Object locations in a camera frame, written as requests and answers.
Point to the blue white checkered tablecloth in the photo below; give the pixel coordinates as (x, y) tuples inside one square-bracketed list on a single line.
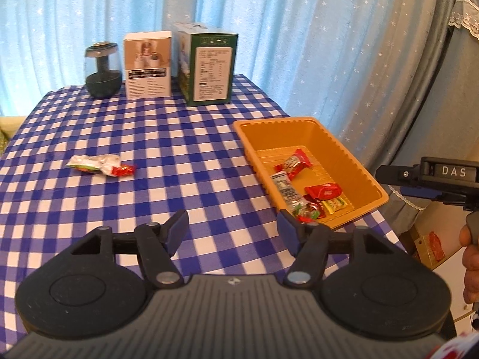
[(149, 138)]

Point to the orange plastic tray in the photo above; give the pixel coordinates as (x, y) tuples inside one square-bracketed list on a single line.
[(336, 142)]

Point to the green candy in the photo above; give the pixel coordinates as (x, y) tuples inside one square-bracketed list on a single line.
[(305, 212)]

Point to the yellow cardboard box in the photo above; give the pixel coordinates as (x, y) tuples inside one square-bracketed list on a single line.
[(434, 245)]

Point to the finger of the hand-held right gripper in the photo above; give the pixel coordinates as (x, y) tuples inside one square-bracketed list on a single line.
[(419, 193), (398, 175)]

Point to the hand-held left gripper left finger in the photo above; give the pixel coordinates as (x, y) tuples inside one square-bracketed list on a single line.
[(177, 232)]

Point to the dark glass humidifier jar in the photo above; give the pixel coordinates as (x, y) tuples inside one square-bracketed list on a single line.
[(103, 78)]

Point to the red patterned clothing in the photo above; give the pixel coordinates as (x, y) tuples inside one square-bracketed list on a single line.
[(456, 347)]

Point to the grey clear snack packet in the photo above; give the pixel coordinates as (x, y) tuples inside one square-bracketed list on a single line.
[(286, 190)]

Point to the red twisted candy packet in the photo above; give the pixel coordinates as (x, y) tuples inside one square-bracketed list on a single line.
[(123, 171)]

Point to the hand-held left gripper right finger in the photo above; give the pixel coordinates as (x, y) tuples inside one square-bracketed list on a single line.
[(290, 233)]

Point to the small red candy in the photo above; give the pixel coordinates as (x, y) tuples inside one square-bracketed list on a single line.
[(313, 205)]

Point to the white green snack packet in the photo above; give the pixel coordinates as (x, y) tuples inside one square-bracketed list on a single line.
[(93, 163)]

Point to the blue star curtain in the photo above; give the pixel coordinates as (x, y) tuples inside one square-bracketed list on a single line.
[(262, 18)]

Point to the red pillow snack packet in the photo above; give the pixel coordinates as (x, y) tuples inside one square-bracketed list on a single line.
[(323, 190)]

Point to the long red snack packet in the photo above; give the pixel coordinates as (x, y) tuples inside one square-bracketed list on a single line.
[(293, 163)]

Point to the grey lace-trimmed cloth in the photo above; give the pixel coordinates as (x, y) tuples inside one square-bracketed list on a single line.
[(441, 101)]

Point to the green carton box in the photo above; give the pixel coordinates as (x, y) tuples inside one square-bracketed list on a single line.
[(209, 69)]

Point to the person's right hand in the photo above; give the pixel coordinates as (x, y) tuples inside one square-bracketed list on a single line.
[(472, 273)]

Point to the yellow candy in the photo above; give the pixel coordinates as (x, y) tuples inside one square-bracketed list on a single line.
[(335, 205)]

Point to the white product box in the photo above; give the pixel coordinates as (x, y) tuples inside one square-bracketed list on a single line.
[(148, 67)]

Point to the pale yellow sofa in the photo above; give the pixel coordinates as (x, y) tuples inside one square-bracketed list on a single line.
[(7, 127)]

